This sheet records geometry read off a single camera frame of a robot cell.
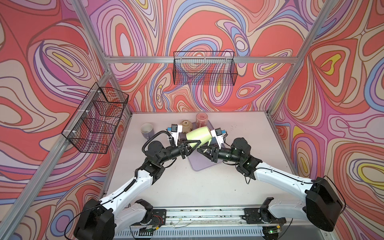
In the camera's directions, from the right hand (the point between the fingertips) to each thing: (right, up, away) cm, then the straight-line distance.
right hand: (199, 153), depth 69 cm
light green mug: (+2, +9, -3) cm, 10 cm away
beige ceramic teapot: (-7, +13, +31) cm, 35 cm away
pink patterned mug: (+3, +17, +32) cm, 36 cm away
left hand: (0, +5, -5) cm, 7 cm away
